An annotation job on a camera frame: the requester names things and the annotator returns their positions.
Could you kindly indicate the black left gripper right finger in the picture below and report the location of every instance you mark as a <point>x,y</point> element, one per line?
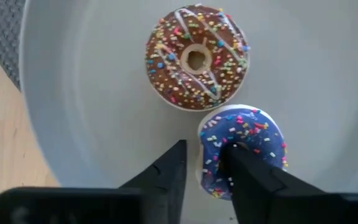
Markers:
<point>259,193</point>

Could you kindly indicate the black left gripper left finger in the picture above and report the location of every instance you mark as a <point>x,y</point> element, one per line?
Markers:
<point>154,199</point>

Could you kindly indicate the small blue sprinkled donut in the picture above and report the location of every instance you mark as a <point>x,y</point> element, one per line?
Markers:
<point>244,127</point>

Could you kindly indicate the small brown sprinkled donut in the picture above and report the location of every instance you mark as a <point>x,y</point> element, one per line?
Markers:
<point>196,57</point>

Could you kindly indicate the light grey plate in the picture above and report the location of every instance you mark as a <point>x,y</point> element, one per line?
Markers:
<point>104,93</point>

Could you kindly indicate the round dark woven placemat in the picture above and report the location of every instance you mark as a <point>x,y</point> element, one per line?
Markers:
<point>2,34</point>

